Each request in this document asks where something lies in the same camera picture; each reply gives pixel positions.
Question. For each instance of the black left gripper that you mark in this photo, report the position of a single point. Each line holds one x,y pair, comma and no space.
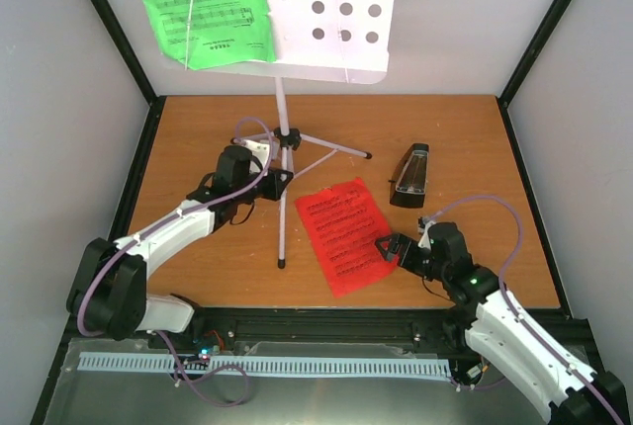
274,178

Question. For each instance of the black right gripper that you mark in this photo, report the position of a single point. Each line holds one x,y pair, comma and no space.
405,260

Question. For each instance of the red music sheet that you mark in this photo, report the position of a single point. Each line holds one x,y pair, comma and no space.
343,223

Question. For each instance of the black metronome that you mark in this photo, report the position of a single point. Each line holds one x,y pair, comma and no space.
408,184

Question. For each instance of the green sheet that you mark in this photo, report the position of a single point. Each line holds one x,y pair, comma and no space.
203,34

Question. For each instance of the white music stand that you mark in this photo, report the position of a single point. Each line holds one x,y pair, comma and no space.
342,41

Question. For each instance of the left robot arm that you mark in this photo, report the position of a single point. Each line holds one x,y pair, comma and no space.
109,293

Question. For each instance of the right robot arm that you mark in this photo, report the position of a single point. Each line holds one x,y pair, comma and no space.
487,319

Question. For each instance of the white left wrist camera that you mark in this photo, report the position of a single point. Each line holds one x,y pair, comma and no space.
262,149

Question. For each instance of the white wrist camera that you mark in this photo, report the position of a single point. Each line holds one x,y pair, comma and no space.
424,225
262,149

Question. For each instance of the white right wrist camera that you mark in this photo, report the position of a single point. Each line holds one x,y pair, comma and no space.
424,225

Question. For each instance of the black aluminium frame rail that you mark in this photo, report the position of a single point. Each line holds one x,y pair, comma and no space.
413,330

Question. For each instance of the light blue cable duct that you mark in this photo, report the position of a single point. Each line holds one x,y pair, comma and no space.
270,367

